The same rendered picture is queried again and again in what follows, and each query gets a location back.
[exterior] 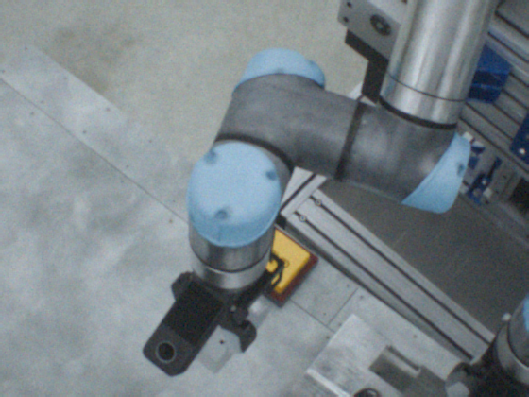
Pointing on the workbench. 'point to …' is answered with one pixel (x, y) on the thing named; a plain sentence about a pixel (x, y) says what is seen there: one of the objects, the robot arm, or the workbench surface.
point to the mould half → (358, 368)
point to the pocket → (395, 369)
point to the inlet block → (214, 353)
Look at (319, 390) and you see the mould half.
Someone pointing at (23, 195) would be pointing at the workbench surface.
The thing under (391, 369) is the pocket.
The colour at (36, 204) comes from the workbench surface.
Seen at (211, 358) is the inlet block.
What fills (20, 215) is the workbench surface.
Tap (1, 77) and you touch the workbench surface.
